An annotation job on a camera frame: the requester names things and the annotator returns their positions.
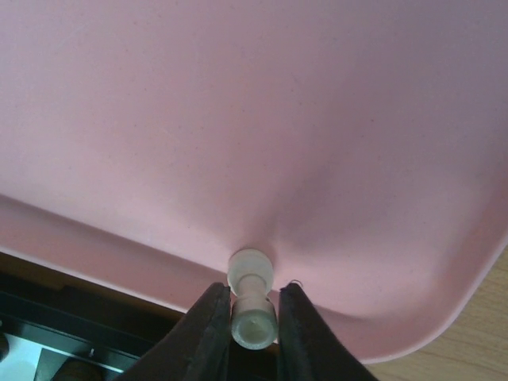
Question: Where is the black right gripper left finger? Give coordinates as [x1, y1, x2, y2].
[118, 283, 231, 380]

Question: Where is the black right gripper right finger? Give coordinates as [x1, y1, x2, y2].
[277, 283, 377, 381]

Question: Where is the black white chess board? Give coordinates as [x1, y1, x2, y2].
[1, 274, 179, 380]

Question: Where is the pink plastic tray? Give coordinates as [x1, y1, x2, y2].
[1, 1, 507, 364]

